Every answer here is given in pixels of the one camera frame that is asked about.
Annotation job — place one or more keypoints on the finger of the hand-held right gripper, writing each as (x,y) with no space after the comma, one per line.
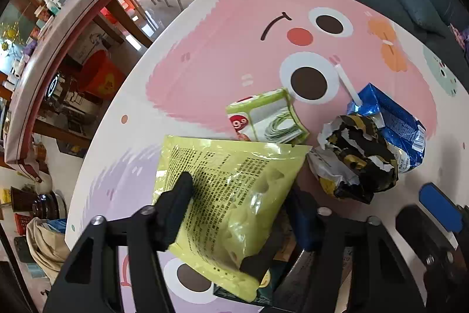
(421,230)
(439,206)

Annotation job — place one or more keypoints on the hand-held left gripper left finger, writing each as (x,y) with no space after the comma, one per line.
(176,210)

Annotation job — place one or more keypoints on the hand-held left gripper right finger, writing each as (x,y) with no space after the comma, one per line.
(302,221)

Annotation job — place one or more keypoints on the yellow-green snack bag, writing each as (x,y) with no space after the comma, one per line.
(234,195)

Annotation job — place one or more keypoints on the tan paper wrapper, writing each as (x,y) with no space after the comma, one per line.
(286,249)

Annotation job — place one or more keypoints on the dark green box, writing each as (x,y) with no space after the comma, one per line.
(267,296)

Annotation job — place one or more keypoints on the black and gold crumpled wrapper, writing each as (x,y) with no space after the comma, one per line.
(359,159)

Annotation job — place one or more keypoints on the blue snack wrapper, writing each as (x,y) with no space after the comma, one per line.
(399,126)

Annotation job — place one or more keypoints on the green and white packet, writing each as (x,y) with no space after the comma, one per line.
(267,118)

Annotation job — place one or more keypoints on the dark cooking pot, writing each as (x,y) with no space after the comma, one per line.
(47,205)

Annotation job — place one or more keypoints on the beige cloth bag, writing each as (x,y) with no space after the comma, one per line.
(45,247)

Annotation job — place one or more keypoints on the white drinking straw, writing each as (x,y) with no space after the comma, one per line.
(348,84)

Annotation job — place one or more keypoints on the red box with yellow print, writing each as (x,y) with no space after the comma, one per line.
(102,76)

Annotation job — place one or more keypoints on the purple backpack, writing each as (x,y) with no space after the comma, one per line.
(461,38)

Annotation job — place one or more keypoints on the dark teal cushion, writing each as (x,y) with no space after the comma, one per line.
(417,5)

